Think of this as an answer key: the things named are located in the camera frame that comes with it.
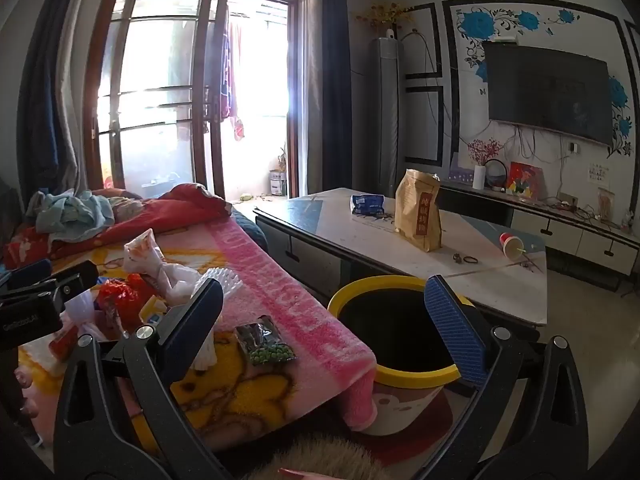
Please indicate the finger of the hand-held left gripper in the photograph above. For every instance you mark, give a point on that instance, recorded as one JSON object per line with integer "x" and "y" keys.
{"x": 30, "y": 271}
{"x": 75, "y": 275}

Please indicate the hanging clothes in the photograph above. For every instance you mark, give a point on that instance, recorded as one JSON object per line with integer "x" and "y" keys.
{"x": 232, "y": 75}

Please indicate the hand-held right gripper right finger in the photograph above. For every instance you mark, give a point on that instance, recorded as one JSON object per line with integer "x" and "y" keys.
{"x": 455, "y": 330}

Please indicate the white vase with pink flowers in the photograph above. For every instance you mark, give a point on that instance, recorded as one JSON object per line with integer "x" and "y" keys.
{"x": 479, "y": 176}

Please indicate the red paper cup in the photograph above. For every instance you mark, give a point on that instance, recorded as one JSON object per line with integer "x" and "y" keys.
{"x": 511, "y": 246}

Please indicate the yellow packet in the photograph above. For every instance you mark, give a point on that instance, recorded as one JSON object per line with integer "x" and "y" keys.
{"x": 152, "y": 307}

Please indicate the colourful painting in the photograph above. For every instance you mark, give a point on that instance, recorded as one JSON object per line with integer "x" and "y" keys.
{"x": 525, "y": 180}

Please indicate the white ribbed plastic tray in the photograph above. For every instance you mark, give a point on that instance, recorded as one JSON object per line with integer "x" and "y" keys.
{"x": 225, "y": 280}

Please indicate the blue quilted cushion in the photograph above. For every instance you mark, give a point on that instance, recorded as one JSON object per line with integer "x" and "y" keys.
{"x": 250, "y": 230}

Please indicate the paper wall notes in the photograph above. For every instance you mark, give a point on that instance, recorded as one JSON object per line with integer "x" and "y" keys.
{"x": 600, "y": 172}

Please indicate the brown fur clothing trim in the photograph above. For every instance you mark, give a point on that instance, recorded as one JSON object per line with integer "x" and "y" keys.
{"x": 320, "y": 452}

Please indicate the white coffee table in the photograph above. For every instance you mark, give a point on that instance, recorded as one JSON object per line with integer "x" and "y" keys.
{"x": 350, "y": 240}

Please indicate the black wall television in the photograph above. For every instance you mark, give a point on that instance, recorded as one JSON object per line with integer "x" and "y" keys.
{"x": 550, "y": 90}

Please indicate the light blue cloth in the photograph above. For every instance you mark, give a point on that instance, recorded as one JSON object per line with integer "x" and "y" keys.
{"x": 75, "y": 212}

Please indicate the white television cabinet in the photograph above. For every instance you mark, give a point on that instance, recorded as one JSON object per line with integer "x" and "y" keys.
{"x": 560, "y": 225}

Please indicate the paint cans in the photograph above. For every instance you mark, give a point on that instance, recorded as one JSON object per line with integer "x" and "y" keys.
{"x": 277, "y": 182}

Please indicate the dark blue curtain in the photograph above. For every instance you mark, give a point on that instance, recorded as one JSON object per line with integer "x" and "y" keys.
{"x": 335, "y": 85}

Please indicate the red plastic bag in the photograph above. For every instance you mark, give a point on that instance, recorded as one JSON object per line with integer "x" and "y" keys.
{"x": 120, "y": 295}

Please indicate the grey standing air conditioner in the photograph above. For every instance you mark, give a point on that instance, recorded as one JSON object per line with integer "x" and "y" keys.
{"x": 387, "y": 110}

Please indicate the yellow artificial flowers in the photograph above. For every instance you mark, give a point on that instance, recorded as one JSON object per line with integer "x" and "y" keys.
{"x": 385, "y": 15}

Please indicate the yellow rimmed trash bin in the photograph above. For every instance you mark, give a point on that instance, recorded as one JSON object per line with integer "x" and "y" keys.
{"x": 415, "y": 374}

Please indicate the blue plastic packet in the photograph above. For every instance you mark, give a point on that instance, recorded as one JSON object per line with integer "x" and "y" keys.
{"x": 367, "y": 205}

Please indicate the red quilt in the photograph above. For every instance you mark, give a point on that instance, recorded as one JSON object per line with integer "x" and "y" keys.
{"x": 165, "y": 215}

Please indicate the blue flower wall decal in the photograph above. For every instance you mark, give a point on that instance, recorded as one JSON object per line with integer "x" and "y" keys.
{"x": 477, "y": 22}

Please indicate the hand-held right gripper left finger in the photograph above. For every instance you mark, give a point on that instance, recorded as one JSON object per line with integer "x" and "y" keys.
{"x": 195, "y": 325}

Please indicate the floral pillow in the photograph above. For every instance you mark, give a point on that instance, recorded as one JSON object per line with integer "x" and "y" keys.
{"x": 125, "y": 205}

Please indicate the brown paper bag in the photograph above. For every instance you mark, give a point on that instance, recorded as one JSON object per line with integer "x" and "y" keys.
{"x": 417, "y": 210}

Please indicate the green pea snack packet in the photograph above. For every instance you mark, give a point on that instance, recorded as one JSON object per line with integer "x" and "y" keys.
{"x": 267, "y": 345}

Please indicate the clear snack bag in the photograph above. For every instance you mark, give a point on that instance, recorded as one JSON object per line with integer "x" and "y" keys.
{"x": 606, "y": 204}

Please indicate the green straw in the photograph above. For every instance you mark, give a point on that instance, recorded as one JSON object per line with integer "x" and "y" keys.
{"x": 531, "y": 259}

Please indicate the brown framed glass door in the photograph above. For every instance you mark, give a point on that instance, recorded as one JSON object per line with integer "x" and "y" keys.
{"x": 197, "y": 110}

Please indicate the person's left hand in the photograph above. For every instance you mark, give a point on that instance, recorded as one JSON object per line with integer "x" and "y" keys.
{"x": 22, "y": 385}

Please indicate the blue and grey curtain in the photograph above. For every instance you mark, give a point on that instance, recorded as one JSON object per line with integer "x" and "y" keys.
{"x": 45, "y": 100}

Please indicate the white plastic wrapper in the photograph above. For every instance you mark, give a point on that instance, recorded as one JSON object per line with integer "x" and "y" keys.
{"x": 150, "y": 260}

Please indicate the round black ornament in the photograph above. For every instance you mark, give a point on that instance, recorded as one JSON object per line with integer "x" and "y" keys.
{"x": 496, "y": 162}

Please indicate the pink cartoon blanket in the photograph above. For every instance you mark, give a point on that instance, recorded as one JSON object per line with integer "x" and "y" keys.
{"x": 280, "y": 310}

